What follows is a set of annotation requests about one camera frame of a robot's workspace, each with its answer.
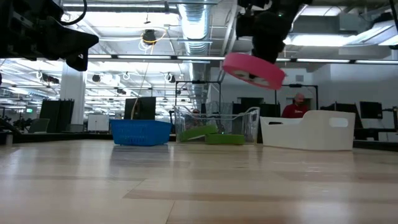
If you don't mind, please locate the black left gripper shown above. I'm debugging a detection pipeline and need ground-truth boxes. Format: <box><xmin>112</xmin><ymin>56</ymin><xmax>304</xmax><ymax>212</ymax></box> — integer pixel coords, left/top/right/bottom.
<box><xmin>0</xmin><ymin>0</ymin><xmax>100</xmax><ymax>72</ymax></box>

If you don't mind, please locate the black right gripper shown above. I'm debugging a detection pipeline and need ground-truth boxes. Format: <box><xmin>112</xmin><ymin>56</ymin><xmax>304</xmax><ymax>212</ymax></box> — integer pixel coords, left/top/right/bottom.
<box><xmin>238</xmin><ymin>0</ymin><xmax>308</xmax><ymax>80</ymax></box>

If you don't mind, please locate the pink tape roll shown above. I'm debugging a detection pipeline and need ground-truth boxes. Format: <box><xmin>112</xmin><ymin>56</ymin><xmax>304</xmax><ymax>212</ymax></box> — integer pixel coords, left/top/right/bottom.
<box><xmin>221</xmin><ymin>52</ymin><xmax>286</xmax><ymax>91</ymax></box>

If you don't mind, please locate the large green tape roll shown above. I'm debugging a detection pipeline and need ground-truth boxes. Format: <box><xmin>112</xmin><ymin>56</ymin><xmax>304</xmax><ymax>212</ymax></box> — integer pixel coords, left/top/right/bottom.
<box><xmin>180</xmin><ymin>124</ymin><xmax>219</xmax><ymax>143</ymax></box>

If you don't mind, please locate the white pillar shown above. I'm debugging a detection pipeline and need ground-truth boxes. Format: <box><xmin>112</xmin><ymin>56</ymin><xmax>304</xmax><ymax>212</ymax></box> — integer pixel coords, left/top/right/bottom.
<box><xmin>60</xmin><ymin>63</ymin><xmax>86</xmax><ymax>125</ymax></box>

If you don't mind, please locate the long ceiling light strip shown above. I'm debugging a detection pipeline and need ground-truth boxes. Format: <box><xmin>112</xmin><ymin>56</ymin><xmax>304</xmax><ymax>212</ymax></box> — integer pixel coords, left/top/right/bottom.
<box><xmin>88</xmin><ymin>54</ymin><xmax>398</xmax><ymax>65</ymax></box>

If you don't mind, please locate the clear plastic bin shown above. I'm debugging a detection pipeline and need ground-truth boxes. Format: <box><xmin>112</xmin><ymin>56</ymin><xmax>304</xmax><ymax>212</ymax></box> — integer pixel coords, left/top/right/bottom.
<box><xmin>173</xmin><ymin>105</ymin><xmax>261</xmax><ymax>146</ymax></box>

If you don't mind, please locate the black partition panel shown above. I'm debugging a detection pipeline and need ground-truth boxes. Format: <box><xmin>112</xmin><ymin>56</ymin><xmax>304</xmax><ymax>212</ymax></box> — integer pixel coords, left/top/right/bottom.
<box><xmin>39</xmin><ymin>99</ymin><xmax>75</xmax><ymax>134</ymax></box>

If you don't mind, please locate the white plastic bin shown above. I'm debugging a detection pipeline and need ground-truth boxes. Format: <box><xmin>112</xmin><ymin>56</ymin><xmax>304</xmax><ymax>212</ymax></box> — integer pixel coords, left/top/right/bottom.
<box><xmin>259</xmin><ymin>110</ymin><xmax>356</xmax><ymax>152</ymax></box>

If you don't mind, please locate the grey office chair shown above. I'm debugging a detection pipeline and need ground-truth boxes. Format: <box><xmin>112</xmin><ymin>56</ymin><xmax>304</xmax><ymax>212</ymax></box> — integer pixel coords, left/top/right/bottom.
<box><xmin>29</xmin><ymin>118</ymin><xmax>50</xmax><ymax>134</ymax></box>

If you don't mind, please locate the white cabinet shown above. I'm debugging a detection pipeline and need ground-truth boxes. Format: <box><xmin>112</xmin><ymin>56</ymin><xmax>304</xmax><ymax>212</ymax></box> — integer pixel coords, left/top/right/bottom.
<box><xmin>87</xmin><ymin>114</ymin><xmax>111</xmax><ymax>133</ymax></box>

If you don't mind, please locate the blue plastic basket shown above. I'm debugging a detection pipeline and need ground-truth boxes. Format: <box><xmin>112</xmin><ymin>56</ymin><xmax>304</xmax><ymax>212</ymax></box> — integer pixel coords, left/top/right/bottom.
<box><xmin>109</xmin><ymin>119</ymin><xmax>173</xmax><ymax>147</ymax></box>

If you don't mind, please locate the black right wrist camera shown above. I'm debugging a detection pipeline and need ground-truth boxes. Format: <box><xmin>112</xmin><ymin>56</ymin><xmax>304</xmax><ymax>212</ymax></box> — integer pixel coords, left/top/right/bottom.
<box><xmin>235</xmin><ymin>14</ymin><xmax>256</xmax><ymax>40</ymax></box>

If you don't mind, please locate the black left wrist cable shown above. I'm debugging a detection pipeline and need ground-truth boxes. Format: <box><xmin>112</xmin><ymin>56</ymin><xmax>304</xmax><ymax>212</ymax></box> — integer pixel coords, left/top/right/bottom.
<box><xmin>60</xmin><ymin>0</ymin><xmax>88</xmax><ymax>26</ymax></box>

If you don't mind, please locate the ribbed silver ventilation duct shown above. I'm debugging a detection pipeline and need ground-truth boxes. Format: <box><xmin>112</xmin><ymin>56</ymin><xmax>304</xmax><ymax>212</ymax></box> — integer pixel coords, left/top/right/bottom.
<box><xmin>177</xmin><ymin>0</ymin><xmax>213</xmax><ymax>57</ymax></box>

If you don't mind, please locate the black ceiling camera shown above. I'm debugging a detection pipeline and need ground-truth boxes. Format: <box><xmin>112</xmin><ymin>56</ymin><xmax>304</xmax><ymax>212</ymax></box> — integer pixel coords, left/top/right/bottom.
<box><xmin>142</xmin><ymin>29</ymin><xmax>157</xmax><ymax>46</ymax></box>

